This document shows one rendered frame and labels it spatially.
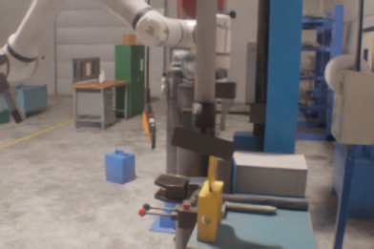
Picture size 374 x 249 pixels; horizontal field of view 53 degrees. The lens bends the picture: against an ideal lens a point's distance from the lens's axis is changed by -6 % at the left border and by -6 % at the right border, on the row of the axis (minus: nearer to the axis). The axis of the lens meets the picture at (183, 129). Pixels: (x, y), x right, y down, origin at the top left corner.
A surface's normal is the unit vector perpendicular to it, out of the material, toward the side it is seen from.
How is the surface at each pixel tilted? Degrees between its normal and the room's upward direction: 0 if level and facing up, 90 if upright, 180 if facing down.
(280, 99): 90
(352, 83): 90
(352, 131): 90
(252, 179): 90
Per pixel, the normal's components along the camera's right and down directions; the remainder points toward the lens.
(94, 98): -0.21, 0.19
